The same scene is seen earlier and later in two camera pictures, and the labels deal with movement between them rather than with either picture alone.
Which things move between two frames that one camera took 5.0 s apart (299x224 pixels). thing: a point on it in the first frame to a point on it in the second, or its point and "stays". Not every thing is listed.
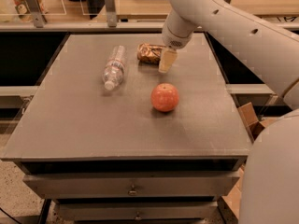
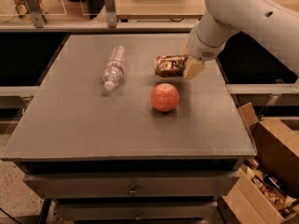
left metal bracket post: x=35 y=7 stays
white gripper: x=174 y=39 to x=201 y=48
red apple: x=164 y=97 stays
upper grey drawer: x=129 y=186 stays
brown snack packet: x=149 y=52 to x=169 y=65
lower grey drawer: x=135 y=211 stays
